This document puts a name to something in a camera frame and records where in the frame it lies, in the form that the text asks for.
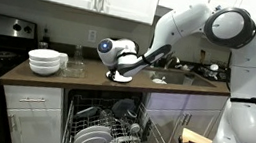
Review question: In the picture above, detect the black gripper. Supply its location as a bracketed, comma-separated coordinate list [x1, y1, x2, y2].
[105, 68, 118, 81]

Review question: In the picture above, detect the white round plate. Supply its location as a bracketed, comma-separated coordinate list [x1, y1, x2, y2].
[106, 69, 135, 85]

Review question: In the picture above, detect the dark plastic food container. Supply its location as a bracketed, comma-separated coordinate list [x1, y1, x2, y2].
[110, 96, 137, 121]

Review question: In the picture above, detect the clear glass bottle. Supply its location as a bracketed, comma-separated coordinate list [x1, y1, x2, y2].
[71, 43, 88, 67]

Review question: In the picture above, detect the clear glass container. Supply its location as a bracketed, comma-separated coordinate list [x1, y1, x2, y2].
[61, 59, 88, 81]

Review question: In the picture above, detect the grey blue container lid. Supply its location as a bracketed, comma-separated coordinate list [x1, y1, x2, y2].
[75, 104, 100, 122]

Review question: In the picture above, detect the white mug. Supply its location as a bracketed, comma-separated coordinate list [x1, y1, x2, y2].
[57, 52, 71, 71]

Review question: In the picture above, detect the white cup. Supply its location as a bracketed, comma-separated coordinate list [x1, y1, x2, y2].
[128, 121, 142, 136]

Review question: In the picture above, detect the chrome faucet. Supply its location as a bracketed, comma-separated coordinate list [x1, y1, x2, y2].
[163, 52, 183, 73]

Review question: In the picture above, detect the white ceramic bowl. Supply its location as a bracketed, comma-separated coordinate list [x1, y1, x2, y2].
[27, 60, 61, 79]
[27, 46, 62, 65]
[27, 56, 62, 71]

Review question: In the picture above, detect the stainless steel sink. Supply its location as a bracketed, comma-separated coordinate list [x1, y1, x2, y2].
[142, 66, 219, 93]

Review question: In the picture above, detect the dark bottle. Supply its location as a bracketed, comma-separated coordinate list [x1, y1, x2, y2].
[39, 25, 54, 51]

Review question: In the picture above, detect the white cabinet drawer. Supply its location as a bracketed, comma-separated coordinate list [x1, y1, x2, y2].
[0, 79, 67, 118]

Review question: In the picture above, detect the white lower cabinet door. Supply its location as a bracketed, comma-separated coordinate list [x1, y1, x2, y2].
[1, 101, 67, 143]

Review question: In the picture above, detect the black dish drying rack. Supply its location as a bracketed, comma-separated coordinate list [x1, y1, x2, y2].
[196, 59, 232, 84]

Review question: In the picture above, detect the white wall outlet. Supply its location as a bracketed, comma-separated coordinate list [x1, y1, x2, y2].
[87, 29, 98, 44]

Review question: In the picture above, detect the white wire dishwasher rack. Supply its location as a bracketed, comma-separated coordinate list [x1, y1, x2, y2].
[61, 91, 178, 143]

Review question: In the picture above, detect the silver drawer handle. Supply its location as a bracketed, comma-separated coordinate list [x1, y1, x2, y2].
[19, 95, 47, 106]

